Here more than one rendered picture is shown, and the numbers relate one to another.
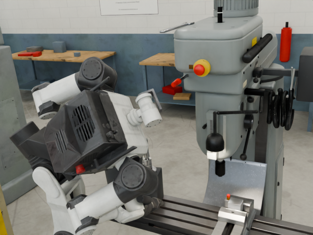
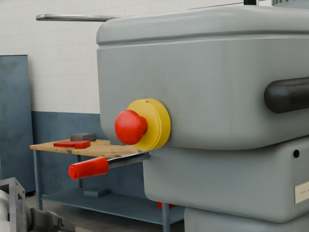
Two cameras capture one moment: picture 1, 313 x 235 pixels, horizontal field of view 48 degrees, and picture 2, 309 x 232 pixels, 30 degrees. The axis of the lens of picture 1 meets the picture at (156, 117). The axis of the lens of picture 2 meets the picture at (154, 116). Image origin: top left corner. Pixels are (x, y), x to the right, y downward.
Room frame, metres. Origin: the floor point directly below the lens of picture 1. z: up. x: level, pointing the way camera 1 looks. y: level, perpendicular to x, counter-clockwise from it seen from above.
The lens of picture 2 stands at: (0.58, -0.36, 1.83)
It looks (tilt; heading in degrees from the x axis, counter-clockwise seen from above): 5 degrees down; 15
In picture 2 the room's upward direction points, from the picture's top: 3 degrees counter-clockwise
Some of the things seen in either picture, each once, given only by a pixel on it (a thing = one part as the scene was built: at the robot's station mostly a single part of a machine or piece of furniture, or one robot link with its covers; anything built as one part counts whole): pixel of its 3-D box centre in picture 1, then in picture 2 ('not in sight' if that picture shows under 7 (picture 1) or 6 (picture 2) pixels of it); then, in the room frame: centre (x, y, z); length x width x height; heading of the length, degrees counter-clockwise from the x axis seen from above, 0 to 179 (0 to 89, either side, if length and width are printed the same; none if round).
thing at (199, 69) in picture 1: (199, 69); (132, 126); (1.20, -0.16, 1.76); 0.04 x 0.03 x 0.04; 63
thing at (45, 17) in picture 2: (176, 26); (114, 18); (1.34, -0.10, 1.89); 0.24 x 0.04 x 0.01; 150
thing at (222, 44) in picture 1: (221, 41); (258, 72); (1.44, -0.29, 1.81); 0.47 x 0.26 x 0.16; 153
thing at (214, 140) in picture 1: (214, 140); not in sight; (1.23, -0.22, 1.46); 0.07 x 0.07 x 0.06
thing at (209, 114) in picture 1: (212, 134); not in sight; (1.33, -0.23, 1.45); 0.04 x 0.04 x 0.21; 63
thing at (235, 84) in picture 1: (223, 71); (271, 156); (1.46, -0.30, 1.68); 0.34 x 0.24 x 0.10; 153
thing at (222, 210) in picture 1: (232, 216); not in sight; (1.34, -0.32, 1.02); 0.12 x 0.06 x 0.04; 62
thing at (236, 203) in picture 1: (235, 206); not in sight; (1.39, -0.35, 1.03); 0.06 x 0.05 x 0.06; 62
